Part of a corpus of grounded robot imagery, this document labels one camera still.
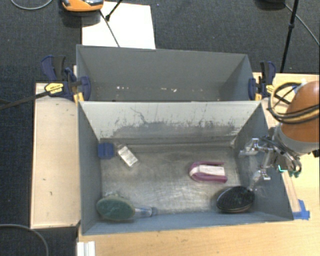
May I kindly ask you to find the pale wood board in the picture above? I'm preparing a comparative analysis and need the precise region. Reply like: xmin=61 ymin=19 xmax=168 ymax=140
xmin=29 ymin=82 xmax=82 ymax=230

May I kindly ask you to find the black oval disc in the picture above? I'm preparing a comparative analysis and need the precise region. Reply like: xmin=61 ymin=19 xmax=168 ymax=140
xmin=215 ymin=185 xmax=256 ymax=214

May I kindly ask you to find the green round brush clear handle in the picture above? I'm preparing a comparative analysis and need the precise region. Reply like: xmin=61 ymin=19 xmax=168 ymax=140
xmin=95 ymin=195 xmax=159 ymax=223

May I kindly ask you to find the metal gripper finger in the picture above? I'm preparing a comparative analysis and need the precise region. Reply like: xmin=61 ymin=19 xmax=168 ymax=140
xmin=238 ymin=137 xmax=263 ymax=158
xmin=248 ymin=169 xmax=272 ymax=193

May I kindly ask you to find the grey metal bin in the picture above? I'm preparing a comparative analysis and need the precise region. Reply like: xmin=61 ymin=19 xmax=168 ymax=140
xmin=75 ymin=44 xmax=295 ymax=236

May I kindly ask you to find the purple and white packet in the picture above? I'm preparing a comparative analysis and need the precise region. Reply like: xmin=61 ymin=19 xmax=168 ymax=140
xmin=188 ymin=161 xmax=229 ymax=184

